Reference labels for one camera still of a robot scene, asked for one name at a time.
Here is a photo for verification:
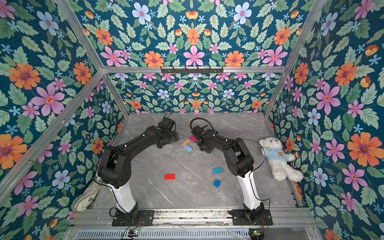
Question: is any magenta rectangular block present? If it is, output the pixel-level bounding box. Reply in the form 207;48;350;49
189;135;197;143

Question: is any natural wood block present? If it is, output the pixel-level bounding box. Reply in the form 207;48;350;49
182;139;191;147

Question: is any light blue block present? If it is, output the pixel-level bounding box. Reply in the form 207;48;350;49
184;145;193;153

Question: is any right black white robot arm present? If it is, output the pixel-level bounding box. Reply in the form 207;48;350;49
191;126;265;225

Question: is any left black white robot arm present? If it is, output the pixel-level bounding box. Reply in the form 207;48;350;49
97;117;179;223

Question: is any teal rectangular block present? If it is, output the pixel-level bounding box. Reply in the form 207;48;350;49
213;167;224;175

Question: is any red rectangular block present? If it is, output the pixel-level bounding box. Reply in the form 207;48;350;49
164;174;176;181

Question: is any blue square block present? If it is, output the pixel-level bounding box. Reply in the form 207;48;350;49
214;180;221;188

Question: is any white teddy bear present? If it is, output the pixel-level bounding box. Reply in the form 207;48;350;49
259;137;304;182

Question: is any left green circuit board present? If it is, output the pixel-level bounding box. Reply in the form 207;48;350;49
127;229;140;238

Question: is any green circuit board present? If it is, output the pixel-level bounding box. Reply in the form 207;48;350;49
249;229;265;239
127;229;140;238

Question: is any rolled patterned cloth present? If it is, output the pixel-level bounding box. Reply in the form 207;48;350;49
74;180;101;213

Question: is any right green circuit board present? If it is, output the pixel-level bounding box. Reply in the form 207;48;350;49
249;229;265;239

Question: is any black hook rail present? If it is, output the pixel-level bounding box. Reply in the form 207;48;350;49
160;67;224;74

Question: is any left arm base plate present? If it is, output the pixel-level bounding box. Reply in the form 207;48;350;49
109;208;155;227

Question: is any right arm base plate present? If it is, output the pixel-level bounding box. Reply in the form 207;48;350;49
229;210;274;226

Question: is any aluminium front rail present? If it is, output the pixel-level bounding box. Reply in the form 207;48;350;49
68;206;317;229

